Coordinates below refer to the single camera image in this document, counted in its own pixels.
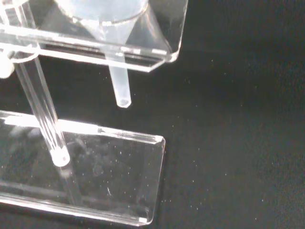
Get clear acrylic funnel stand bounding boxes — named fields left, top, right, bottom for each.
left=0, top=0, right=189, bottom=227

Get black bench cloth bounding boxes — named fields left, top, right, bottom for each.
left=0, top=0, right=305, bottom=229

